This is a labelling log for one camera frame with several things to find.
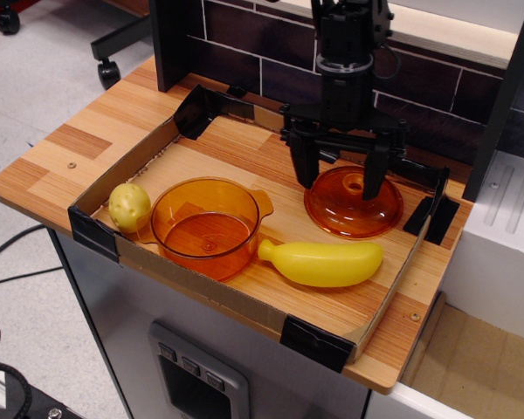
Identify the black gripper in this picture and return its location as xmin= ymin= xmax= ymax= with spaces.
xmin=280 ymin=58 xmax=407 ymax=201

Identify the grey toy oven cabinet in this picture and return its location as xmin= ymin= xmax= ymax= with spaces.
xmin=51 ymin=232 xmax=370 ymax=418

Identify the black left shelf post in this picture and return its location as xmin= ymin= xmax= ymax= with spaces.
xmin=149 ymin=0 xmax=203 ymax=92

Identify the black floor cable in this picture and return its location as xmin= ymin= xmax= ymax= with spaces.
xmin=0 ymin=223 xmax=66 ymax=289

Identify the oven control panel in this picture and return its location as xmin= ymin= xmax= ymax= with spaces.
xmin=148 ymin=322 xmax=251 ymax=419

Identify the pale yellow toy potato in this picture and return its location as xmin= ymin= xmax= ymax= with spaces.
xmin=108 ymin=182 xmax=151 ymax=233

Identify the orange transparent pot lid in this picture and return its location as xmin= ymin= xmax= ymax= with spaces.
xmin=304 ymin=167 xmax=403 ymax=239

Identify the yellow plastic banana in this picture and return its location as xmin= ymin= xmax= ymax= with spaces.
xmin=258 ymin=239 xmax=383 ymax=288

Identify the black right shelf post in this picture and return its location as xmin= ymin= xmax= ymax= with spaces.
xmin=462 ymin=21 xmax=524 ymax=203

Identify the orange transparent pot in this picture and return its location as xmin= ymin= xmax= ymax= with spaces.
xmin=136 ymin=177 xmax=273 ymax=282

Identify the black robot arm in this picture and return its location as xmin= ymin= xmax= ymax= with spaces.
xmin=280 ymin=1 xmax=407 ymax=201

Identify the black shelf post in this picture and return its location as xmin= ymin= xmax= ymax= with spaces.
xmin=149 ymin=0 xmax=203 ymax=92
xmin=462 ymin=21 xmax=524 ymax=203

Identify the cardboard fence with black tape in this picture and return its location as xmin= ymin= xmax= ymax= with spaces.
xmin=68 ymin=85 xmax=469 ymax=389

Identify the black equipment with cables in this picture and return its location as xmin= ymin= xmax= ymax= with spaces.
xmin=0 ymin=329 xmax=80 ymax=418

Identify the white toy sink unit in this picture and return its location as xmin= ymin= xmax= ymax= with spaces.
xmin=366 ymin=152 xmax=524 ymax=418

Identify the black office chair base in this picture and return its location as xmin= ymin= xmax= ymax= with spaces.
xmin=91 ymin=16 xmax=151 ymax=90

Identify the black caster wheel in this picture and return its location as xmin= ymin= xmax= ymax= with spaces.
xmin=0 ymin=7 xmax=21 ymax=35

